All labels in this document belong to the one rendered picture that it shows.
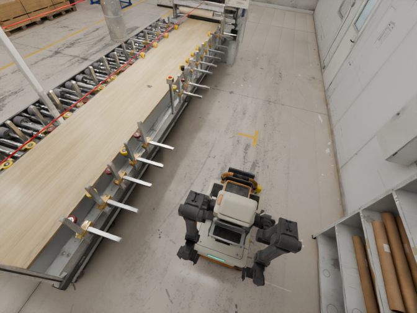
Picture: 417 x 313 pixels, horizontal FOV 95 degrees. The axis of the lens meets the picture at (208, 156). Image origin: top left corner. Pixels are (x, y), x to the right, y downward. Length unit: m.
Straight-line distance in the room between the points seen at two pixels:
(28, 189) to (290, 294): 2.69
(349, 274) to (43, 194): 2.75
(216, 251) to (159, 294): 0.72
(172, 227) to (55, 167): 1.39
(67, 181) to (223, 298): 1.89
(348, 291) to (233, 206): 1.45
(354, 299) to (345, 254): 0.35
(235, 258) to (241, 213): 1.08
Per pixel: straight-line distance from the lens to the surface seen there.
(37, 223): 2.01
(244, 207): 1.19
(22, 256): 1.95
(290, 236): 0.94
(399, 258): 2.12
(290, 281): 2.66
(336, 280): 2.76
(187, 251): 1.24
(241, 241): 1.47
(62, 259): 2.13
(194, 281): 2.44
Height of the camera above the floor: 2.43
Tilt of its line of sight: 51 degrees down
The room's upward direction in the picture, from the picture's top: 6 degrees clockwise
